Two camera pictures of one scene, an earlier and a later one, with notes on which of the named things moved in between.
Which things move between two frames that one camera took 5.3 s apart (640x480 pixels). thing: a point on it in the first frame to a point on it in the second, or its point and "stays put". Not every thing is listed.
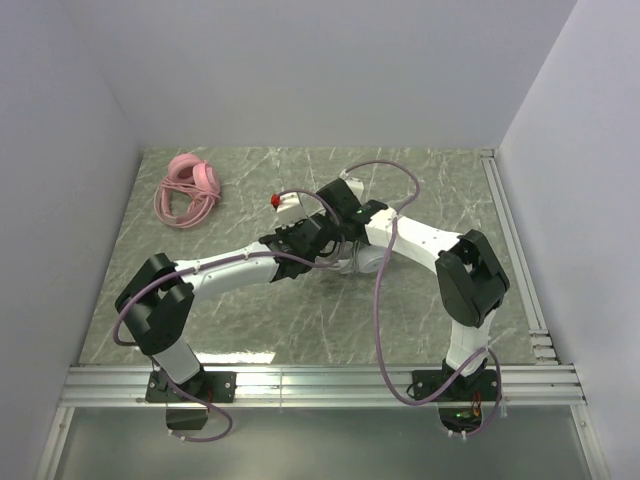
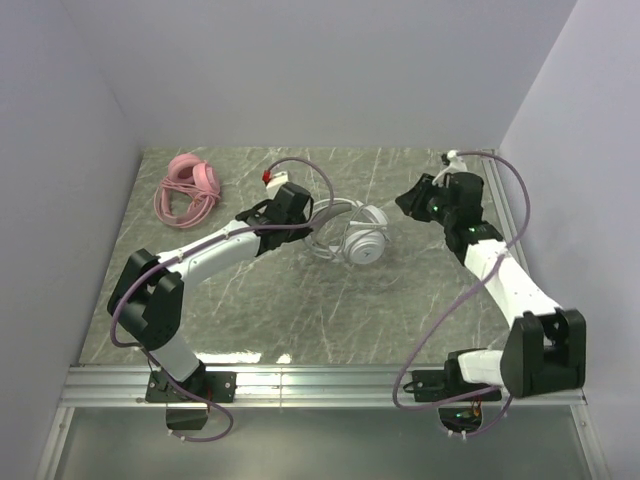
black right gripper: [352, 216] to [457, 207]
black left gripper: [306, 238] to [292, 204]
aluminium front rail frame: [121, 386] stays put
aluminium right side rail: [542, 344] stays put
